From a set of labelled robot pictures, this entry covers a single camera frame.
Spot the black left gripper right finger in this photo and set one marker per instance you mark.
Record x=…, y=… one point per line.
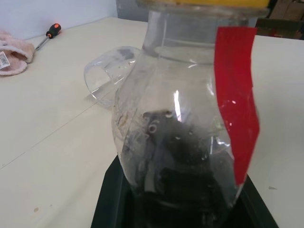
x=254, y=211

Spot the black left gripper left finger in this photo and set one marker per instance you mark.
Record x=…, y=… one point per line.
x=111, y=202

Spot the clear glass jug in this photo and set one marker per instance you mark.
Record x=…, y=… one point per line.
x=190, y=95

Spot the pink fluffy cloth with tag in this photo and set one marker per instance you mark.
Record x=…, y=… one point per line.
x=16, y=55

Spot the orange and black screwdriver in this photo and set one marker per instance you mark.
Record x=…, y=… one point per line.
x=51, y=31

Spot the dark box with red print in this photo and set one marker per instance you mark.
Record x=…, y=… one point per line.
x=280, y=28

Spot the brown cardboard boxes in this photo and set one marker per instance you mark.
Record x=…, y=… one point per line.
x=288, y=9

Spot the yellow jug lid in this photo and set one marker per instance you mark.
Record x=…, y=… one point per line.
x=202, y=3

